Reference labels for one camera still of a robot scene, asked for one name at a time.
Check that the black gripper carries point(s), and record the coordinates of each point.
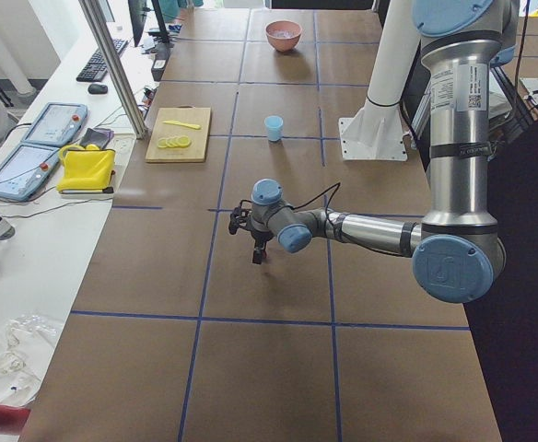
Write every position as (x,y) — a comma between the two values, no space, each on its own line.
(262,238)

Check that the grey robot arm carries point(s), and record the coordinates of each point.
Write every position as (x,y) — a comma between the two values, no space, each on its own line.
(455,251)

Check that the light blue plastic cup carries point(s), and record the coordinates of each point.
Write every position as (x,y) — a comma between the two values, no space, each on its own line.
(274,127)

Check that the pink bowl of ice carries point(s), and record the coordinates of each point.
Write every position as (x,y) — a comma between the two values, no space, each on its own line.
(283,35)

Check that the bamboo cutting board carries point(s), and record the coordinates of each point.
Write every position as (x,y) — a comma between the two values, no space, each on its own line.
(195,152)

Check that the yellow plastic knife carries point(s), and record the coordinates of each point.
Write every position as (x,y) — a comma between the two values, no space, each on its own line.
(193,126)

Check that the yellow cloth bag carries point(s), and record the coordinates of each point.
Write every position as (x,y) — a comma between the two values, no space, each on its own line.
(87,169)

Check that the black computer mouse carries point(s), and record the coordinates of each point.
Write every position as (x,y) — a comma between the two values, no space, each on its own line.
(97,89)

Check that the upper teach pendant tablet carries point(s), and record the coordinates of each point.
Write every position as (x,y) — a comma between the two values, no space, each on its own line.
(57,124)

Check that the teach pendant tablet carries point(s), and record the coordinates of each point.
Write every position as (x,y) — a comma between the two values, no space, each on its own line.
(57,124)
(24,171)

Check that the black keyboard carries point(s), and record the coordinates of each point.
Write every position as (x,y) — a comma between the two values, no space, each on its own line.
(95,68)

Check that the lower teach pendant tablet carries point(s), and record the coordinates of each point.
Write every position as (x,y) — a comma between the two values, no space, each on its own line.
(24,171)

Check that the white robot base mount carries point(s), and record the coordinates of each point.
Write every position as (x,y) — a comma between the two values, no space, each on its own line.
(376,132)

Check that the aluminium frame post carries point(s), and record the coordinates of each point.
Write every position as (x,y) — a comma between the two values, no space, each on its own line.
(98,26)

